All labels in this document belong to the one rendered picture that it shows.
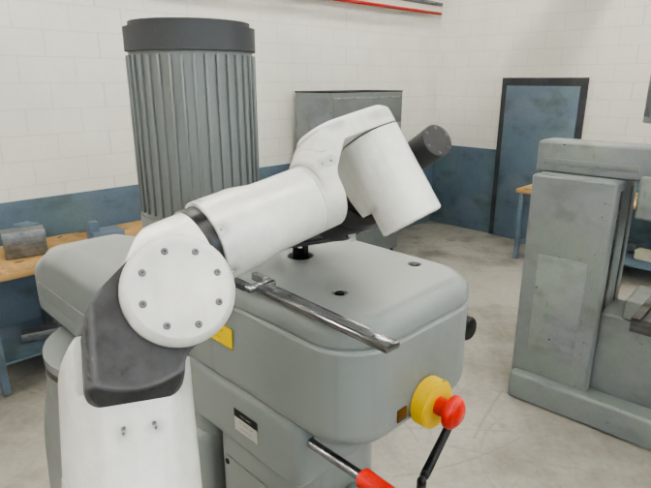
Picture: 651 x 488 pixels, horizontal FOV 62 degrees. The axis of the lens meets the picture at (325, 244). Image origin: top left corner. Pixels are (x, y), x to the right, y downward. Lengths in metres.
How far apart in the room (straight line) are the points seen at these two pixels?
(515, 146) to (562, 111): 0.73
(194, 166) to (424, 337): 0.43
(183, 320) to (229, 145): 0.51
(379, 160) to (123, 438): 0.32
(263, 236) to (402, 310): 0.22
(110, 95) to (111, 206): 0.97
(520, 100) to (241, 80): 6.96
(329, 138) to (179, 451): 0.29
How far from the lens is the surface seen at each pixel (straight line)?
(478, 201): 8.17
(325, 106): 5.83
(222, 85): 0.84
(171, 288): 0.38
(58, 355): 1.31
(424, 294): 0.64
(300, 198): 0.46
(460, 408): 0.66
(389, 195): 0.52
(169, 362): 0.38
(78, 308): 1.28
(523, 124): 7.70
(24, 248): 4.50
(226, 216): 0.43
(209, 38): 0.83
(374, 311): 0.59
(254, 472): 0.86
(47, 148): 5.00
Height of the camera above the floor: 2.13
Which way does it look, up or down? 17 degrees down
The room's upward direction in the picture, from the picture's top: straight up
